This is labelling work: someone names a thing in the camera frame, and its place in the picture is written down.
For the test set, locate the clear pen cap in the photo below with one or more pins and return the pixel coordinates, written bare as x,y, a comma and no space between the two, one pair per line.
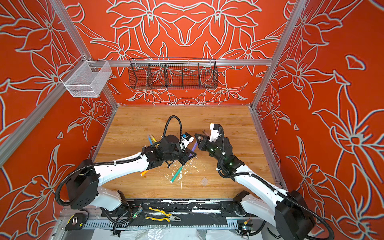
204,181

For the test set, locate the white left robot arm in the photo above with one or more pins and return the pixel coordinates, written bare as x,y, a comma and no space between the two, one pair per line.
84,185

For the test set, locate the yellow handled pliers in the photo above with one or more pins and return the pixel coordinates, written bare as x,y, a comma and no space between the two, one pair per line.
159,215

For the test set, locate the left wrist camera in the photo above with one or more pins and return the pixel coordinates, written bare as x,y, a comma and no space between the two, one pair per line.
186,139

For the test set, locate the grey slotted cable duct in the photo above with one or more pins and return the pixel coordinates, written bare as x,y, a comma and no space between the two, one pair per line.
106,225

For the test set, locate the orange highlighter pen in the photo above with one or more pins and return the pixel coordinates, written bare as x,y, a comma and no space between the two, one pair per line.
144,172

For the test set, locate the left black tape measure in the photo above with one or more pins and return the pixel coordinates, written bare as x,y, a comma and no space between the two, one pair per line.
76,222

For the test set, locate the white wire mesh basket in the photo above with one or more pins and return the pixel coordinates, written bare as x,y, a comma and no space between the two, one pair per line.
84,80

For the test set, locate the green marker pen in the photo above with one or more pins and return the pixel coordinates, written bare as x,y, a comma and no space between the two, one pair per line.
176,174

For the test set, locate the yellow highlighter pen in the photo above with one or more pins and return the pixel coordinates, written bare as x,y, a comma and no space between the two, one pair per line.
153,139

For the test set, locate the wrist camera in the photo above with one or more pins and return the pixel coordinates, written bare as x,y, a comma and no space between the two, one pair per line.
186,139
215,132

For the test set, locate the black wire mesh basket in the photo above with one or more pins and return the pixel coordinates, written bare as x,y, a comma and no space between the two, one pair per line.
173,74

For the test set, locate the purple marker pen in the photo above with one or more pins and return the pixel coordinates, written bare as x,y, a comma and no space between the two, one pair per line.
194,147

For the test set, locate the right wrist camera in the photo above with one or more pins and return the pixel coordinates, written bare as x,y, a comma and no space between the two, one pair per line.
215,132

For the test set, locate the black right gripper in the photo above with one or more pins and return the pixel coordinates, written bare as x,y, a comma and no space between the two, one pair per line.
203,144

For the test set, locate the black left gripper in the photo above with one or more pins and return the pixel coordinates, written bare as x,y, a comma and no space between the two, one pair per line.
185,156

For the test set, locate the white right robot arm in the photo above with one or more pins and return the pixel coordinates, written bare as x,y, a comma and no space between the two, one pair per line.
286,211

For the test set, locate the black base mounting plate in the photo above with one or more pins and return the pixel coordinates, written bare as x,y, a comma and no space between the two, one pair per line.
192,211

